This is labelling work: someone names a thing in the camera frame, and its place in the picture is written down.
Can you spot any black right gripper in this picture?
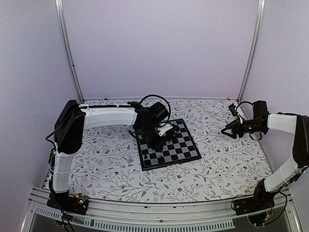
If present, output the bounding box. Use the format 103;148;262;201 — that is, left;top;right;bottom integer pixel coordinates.
221;118;266;139

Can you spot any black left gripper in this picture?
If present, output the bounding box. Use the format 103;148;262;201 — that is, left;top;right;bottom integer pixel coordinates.
139;124;168;152

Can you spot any black silver chess board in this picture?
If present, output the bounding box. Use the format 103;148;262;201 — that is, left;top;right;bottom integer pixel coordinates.
135;118;201;171

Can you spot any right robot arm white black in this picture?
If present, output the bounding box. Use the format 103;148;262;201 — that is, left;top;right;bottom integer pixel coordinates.
221;101;309;211

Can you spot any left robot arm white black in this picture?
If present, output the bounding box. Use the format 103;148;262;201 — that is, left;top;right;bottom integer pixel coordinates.
51;100;172;210

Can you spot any floral patterned table mat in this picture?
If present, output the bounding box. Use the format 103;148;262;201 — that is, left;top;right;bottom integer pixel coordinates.
54;98;275;203

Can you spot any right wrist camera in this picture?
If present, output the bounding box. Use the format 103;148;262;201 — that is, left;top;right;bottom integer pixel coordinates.
228;103;245;122

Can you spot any right camera black cable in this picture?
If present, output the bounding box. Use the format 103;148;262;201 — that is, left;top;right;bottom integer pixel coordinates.
236;101;255;109

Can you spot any camera black cable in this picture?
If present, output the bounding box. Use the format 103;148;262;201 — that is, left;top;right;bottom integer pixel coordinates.
236;101;255;109
139;94;171;128

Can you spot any left camera black cable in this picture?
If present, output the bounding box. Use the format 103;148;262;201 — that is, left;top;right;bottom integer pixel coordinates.
139;94;171;128

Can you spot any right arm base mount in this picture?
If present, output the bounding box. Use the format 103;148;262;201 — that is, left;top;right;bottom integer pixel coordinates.
231;196;275;216

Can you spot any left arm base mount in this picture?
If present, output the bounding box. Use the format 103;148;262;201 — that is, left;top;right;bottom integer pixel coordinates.
47;192;89;215

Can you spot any right aluminium frame post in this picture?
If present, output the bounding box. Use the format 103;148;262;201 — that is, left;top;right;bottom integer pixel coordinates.
237;0;266;102

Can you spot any aluminium frame post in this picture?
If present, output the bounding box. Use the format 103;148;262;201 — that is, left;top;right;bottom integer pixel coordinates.
237;0;266;102
55;0;84;102

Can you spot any front aluminium rail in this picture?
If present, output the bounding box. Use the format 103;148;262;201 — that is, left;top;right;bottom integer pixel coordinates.
20;187;304;232

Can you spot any left aluminium frame post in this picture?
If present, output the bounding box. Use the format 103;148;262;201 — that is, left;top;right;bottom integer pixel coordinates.
55;0;84;102

